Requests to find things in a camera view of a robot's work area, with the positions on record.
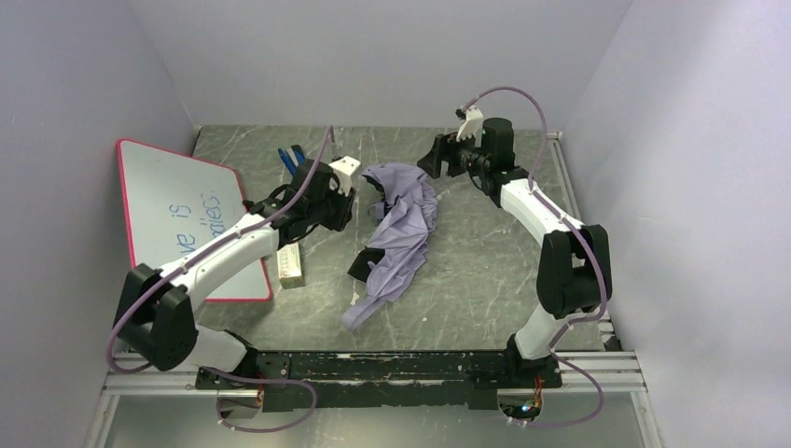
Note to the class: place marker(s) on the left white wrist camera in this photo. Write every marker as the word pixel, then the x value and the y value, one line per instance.
pixel 346 169

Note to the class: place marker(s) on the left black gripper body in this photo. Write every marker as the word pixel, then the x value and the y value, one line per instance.
pixel 337 209

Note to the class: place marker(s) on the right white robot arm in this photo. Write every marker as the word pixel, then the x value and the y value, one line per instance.
pixel 573 283

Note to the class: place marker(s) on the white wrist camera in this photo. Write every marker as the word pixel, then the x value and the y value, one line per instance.
pixel 346 169
pixel 472 123

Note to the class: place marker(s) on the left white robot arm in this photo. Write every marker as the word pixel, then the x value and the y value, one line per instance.
pixel 155 315

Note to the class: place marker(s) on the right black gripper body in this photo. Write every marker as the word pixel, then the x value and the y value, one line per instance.
pixel 442 157

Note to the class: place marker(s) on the pink framed whiteboard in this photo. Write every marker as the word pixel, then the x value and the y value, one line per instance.
pixel 174 204

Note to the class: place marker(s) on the small beige box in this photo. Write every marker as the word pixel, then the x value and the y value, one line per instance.
pixel 289 267

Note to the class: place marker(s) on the lavender folding umbrella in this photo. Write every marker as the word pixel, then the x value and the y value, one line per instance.
pixel 407 214

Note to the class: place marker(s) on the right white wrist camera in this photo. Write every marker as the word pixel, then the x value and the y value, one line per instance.
pixel 472 123

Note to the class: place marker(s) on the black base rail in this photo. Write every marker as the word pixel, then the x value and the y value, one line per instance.
pixel 298 379

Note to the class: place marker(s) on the blue stapler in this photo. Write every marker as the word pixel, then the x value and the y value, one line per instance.
pixel 292 158

